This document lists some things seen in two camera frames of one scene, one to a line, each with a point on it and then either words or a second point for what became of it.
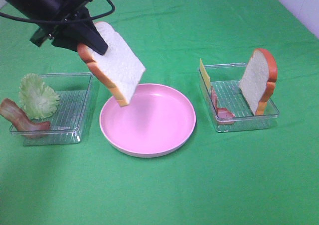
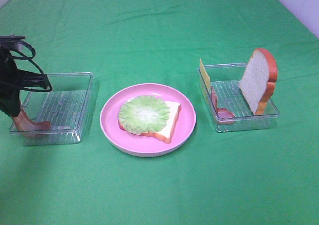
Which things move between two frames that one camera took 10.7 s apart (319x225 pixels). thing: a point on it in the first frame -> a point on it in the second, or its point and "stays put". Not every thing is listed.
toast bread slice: [257, 85] stays put
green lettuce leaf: [38, 100] -> [143, 114]
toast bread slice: [119, 68] -> [165, 133]
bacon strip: [224, 115] stays put
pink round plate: [159, 119] stays put
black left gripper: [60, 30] -> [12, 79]
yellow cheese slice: [205, 74] stays put
